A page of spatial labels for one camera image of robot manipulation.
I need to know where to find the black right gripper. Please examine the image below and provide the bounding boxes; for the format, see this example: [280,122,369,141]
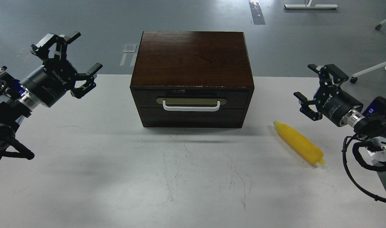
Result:
[293,64,363,127]

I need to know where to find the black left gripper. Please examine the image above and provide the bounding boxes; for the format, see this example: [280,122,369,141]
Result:
[21,31,103,108]

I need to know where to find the yellow plastic corn cob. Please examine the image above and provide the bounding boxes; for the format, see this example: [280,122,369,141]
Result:
[273,121,325,165]

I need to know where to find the wooden drawer with white handle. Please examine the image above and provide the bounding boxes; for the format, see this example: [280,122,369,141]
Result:
[131,89,249,109]

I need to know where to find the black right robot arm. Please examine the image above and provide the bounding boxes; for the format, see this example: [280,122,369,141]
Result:
[293,64,386,172]

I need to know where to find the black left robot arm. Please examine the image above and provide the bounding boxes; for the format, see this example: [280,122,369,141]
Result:
[0,31,103,160]

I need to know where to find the dark wooden drawer cabinet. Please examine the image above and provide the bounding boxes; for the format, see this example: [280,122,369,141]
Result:
[130,31,255,129]

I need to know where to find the white chair base with casters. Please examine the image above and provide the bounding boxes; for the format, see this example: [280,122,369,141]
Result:
[350,0,386,84]

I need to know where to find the white desk leg base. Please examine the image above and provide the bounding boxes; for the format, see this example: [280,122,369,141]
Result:
[284,0,339,10]

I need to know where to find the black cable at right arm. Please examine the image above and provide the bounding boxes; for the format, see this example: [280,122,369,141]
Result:
[342,136,386,205]

